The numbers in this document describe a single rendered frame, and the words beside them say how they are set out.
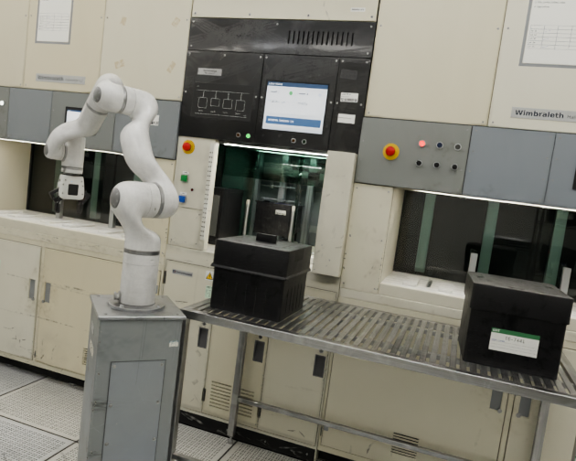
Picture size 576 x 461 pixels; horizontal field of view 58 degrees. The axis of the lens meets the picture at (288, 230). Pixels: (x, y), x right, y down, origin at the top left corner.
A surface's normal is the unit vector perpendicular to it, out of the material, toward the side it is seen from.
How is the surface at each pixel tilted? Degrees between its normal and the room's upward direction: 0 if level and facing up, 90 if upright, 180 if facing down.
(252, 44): 90
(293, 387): 90
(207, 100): 90
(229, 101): 90
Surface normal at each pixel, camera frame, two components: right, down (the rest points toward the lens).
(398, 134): -0.33, 0.05
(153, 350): 0.44, 0.14
